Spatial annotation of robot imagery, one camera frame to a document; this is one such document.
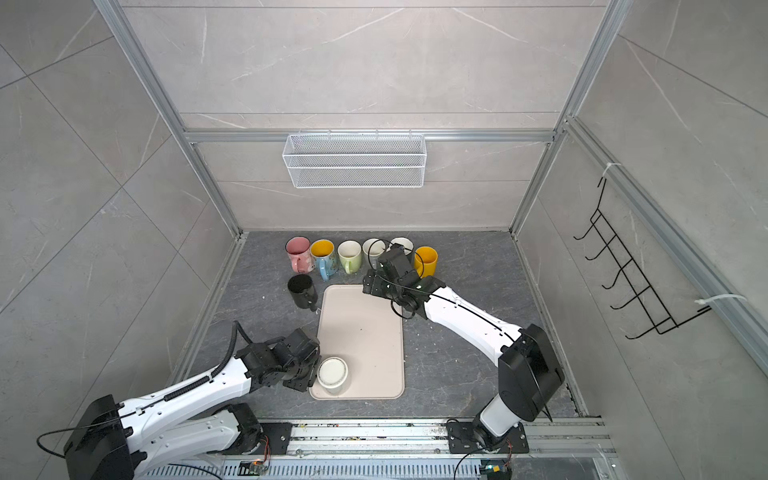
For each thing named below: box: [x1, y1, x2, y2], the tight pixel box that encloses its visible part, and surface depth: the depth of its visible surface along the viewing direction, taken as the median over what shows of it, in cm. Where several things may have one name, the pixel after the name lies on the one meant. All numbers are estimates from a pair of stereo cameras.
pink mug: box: [285, 235, 316, 274], surface depth 103 cm
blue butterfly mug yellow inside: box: [310, 238, 338, 282], surface depth 102 cm
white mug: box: [317, 356, 349, 395], surface depth 79 cm
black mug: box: [287, 274, 318, 312], surface depth 97 cm
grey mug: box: [362, 237, 387, 271], surface depth 103 cm
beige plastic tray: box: [309, 285, 406, 401], surface depth 89 cm
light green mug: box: [337, 240, 362, 275], surface depth 103 cm
